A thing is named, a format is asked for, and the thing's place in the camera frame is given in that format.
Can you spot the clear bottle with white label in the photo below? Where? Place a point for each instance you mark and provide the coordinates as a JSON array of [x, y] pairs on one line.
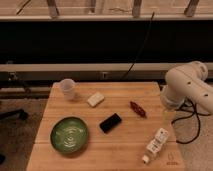
[[155, 145]]

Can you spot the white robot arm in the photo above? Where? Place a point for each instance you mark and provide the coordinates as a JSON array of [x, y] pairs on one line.
[[187, 81]]

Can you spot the green ceramic bowl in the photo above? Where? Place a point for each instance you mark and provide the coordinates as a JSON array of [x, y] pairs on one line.
[[69, 135]]

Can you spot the white sponge block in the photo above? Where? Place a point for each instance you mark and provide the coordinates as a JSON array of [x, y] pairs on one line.
[[95, 99]]

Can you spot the black rectangular block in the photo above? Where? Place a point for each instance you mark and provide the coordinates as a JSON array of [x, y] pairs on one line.
[[109, 123]]

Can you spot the dark red wrapped candy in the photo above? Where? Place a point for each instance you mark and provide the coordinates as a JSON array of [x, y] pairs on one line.
[[137, 109]]

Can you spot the clear plastic cup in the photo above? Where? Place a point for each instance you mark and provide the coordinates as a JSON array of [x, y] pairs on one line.
[[67, 87]]

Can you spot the black chair base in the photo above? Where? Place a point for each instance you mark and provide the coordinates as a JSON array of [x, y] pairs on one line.
[[20, 113]]

